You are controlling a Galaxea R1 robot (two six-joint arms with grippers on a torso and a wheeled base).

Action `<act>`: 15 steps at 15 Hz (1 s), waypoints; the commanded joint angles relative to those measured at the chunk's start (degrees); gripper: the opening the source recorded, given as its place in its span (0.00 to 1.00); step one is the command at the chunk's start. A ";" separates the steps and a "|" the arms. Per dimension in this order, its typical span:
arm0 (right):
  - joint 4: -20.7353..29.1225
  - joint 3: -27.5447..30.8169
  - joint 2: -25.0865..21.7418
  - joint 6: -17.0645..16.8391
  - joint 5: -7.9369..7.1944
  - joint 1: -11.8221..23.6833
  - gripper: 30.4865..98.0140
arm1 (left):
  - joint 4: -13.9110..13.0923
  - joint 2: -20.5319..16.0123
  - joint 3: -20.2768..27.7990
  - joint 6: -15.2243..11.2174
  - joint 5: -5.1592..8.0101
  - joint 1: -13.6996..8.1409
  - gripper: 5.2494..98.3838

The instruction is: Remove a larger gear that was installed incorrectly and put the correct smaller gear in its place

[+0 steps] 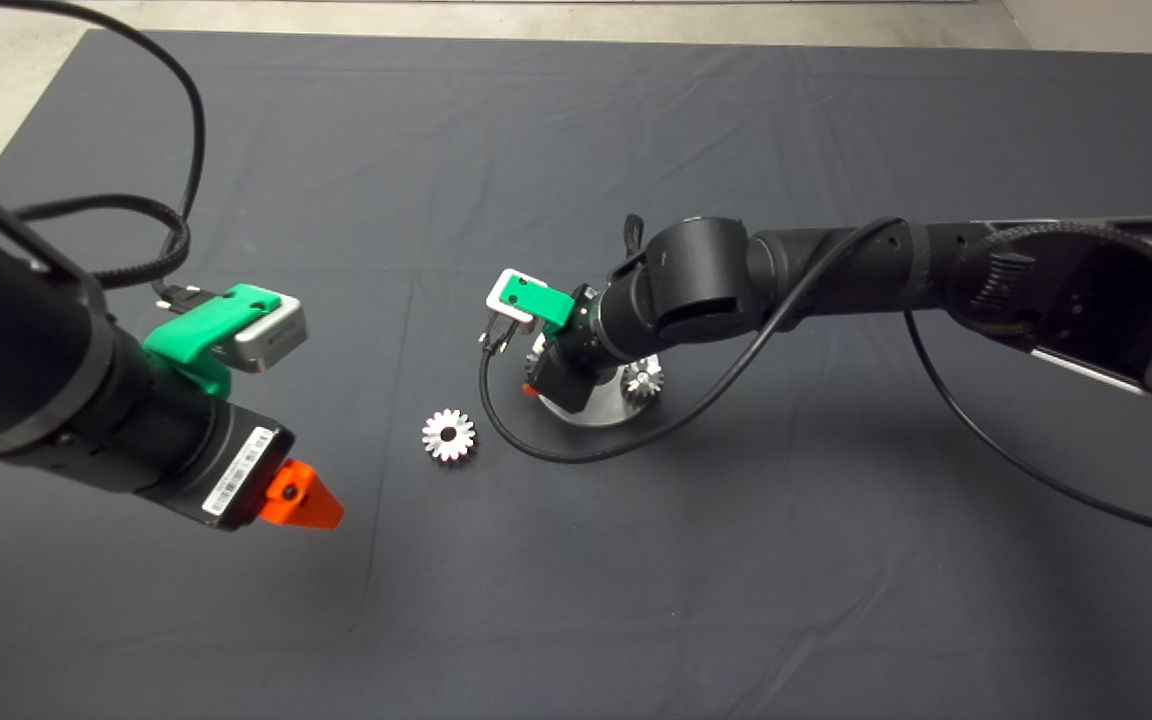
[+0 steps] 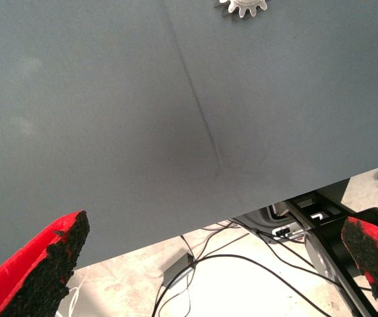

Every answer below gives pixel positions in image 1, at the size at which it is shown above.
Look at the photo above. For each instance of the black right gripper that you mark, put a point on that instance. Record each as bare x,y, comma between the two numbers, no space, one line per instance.
568,378

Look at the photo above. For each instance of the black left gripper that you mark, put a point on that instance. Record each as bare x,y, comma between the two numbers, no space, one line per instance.
198,455

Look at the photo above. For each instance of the large steel gear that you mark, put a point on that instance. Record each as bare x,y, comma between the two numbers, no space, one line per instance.
436,447

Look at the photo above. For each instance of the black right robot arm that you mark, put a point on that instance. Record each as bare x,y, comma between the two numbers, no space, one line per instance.
836,270

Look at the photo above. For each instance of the small steel gear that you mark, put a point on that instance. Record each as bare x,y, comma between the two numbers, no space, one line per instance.
643,380

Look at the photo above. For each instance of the round metal plate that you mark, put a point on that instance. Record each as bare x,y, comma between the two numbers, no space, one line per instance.
611,410

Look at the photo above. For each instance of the dark grey table cloth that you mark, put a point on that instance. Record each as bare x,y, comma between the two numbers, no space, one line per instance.
576,600

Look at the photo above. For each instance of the green right camera mount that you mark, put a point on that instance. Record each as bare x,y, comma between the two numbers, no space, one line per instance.
536,300

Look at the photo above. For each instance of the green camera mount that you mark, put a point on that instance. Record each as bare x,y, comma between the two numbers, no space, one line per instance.
536,300
194,330

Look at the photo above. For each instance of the grey right camera box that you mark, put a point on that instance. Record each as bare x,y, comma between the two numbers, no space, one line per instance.
493,300

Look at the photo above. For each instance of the grey camera box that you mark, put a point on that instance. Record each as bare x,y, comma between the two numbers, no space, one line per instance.
273,335
493,300

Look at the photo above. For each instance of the grey left camera box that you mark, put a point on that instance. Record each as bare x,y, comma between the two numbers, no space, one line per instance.
273,335

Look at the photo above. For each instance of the green left camera mount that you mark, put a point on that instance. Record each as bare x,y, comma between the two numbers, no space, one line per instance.
194,330

